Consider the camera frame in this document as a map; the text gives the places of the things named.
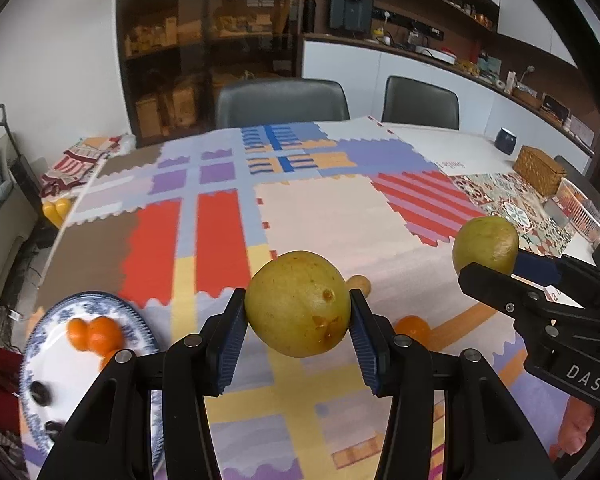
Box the green pear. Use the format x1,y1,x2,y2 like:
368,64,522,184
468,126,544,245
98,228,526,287
452,216,519,275

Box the dark plum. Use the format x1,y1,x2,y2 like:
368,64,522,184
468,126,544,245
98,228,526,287
29,380,53,406
44,420,65,442

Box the small orange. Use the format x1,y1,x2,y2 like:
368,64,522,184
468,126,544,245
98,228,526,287
393,315,431,347
66,318,90,351

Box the medium orange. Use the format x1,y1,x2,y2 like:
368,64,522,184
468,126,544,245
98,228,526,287
86,316,124,356

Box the yellow pear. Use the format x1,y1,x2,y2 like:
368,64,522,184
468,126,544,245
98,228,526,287
245,250,351,358

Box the large orange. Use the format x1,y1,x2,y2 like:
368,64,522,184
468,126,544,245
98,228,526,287
99,350,118,370

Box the person right hand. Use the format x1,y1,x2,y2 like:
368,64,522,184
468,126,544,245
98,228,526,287
548,396,595,462

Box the patterned tile placemat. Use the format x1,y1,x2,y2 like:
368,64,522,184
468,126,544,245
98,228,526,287
451,171,593,263

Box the woven wicker basket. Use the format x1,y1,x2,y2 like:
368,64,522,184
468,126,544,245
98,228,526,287
514,145,567,197

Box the dark blue mug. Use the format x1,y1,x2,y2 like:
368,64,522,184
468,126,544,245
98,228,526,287
494,128,517,155

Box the brown kiwi rear small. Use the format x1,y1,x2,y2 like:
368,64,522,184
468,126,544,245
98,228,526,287
346,274,372,298

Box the grey chair right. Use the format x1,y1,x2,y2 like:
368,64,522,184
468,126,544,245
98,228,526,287
381,76,460,130

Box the grey chair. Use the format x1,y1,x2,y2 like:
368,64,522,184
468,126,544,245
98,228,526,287
214,78,350,129
381,76,460,130

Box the colourful patchwork tablecloth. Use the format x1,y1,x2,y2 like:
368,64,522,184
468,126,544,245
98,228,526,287
22,117,573,479

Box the red striped folded cloth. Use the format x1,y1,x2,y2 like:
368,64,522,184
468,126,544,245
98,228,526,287
41,134,135,198

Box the black hand trolley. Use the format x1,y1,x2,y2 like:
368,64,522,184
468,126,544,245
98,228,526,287
0,103,42,216

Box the grey chair left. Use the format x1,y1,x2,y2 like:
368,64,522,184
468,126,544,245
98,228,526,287
214,78,350,129

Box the black coffee machine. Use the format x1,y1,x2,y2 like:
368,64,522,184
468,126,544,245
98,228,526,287
329,0,374,34

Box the black thermos bottle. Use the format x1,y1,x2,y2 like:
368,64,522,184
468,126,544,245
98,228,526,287
301,0,316,34

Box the dark wooden shelf cabinet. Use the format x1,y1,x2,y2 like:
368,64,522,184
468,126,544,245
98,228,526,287
116,0,301,146

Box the white wire basket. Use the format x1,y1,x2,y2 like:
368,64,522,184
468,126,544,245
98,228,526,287
554,178,600,246

